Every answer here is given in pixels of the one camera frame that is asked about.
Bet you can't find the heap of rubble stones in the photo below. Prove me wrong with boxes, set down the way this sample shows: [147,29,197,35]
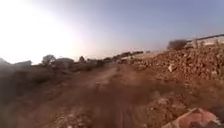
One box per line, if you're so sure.
[128,44,224,83]

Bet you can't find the brown dirt track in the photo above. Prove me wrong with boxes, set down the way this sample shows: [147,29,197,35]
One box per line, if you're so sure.
[0,63,224,128]

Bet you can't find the dark bush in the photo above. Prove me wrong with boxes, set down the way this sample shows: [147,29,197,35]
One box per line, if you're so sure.
[166,39,188,51]

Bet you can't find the row of distant trees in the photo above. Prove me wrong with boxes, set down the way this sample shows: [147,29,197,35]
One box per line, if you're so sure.
[78,50,145,66]

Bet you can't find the reddish flat stone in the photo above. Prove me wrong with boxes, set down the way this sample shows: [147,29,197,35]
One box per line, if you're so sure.
[161,107,223,128]

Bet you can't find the pale long building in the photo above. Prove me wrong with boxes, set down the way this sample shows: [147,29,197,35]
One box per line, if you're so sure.
[185,33,224,48]

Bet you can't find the dark scrub bank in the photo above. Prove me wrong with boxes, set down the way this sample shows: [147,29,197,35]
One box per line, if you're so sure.
[0,54,101,101]

